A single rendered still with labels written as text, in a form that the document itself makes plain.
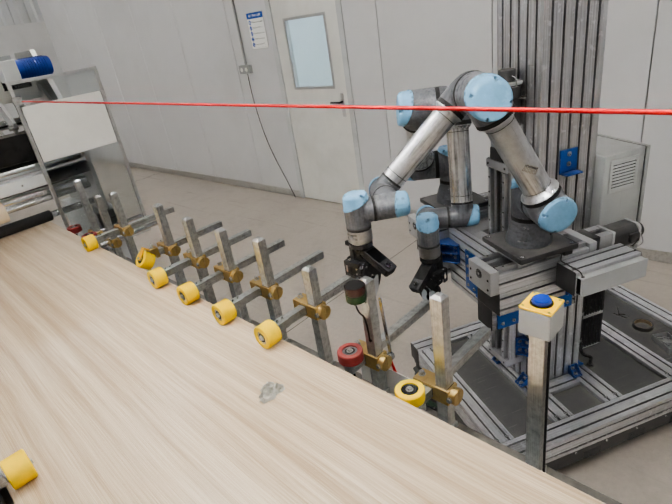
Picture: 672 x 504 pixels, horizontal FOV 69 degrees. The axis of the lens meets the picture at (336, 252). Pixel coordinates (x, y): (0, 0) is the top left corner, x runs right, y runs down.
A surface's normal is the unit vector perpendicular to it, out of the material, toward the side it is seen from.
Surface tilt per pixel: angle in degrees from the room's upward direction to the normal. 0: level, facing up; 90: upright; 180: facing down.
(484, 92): 84
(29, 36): 90
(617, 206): 90
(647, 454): 0
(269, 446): 0
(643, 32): 90
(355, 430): 0
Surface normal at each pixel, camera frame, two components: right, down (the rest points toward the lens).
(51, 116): 0.71, 0.21
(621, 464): -0.14, -0.89
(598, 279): 0.30, 0.37
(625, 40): -0.66, 0.41
